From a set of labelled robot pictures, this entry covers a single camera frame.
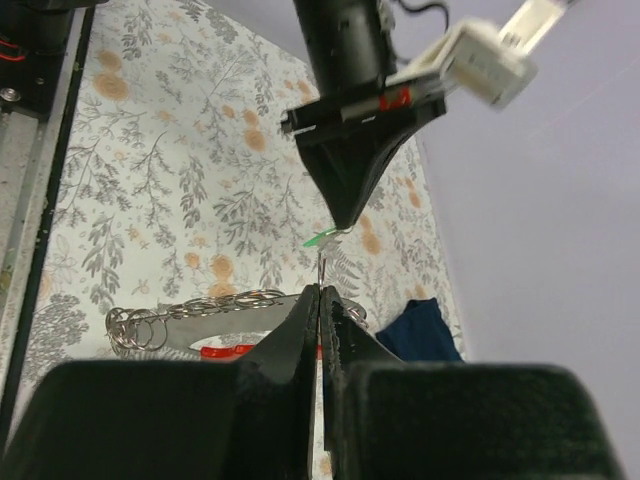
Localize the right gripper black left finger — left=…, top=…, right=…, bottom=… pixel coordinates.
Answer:
left=1, top=285, right=319, bottom=479

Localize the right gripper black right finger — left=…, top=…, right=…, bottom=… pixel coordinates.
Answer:
left=319, top=287, right=624, bottom=479

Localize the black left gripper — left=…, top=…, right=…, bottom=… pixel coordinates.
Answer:
left=280, top=79, right=446, bottom=229

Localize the key with green tag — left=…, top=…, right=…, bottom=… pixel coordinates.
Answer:
left=303, top=227, right=353, bottom=251

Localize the steel key holder red handle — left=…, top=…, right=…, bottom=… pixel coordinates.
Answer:
left=104, top=249, right=371, bottom=362

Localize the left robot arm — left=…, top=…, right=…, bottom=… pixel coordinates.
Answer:
left=281, top=1, right=446, bottom=230

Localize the folded dark blue cloth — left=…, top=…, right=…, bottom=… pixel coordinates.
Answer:
left=375, top=298, right=463, bottom=362

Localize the aluminium table edge rail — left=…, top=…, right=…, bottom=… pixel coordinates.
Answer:
left=1, top=1, right=97, bottom=439

